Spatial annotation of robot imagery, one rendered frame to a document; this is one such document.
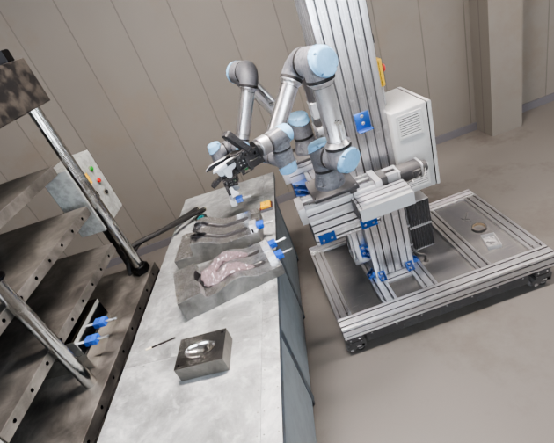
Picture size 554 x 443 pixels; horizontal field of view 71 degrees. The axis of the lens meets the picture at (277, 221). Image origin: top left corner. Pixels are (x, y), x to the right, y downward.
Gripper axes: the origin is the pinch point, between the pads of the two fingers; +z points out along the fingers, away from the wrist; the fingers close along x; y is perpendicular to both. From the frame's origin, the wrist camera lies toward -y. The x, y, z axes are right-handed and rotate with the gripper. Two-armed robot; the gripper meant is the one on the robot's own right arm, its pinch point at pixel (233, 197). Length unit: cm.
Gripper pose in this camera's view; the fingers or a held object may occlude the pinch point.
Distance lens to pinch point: 235.1
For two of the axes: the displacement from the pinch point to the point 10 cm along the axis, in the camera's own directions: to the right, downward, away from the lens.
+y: 9.5, -2.8, -1.5
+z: 3.2, 8.0, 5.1
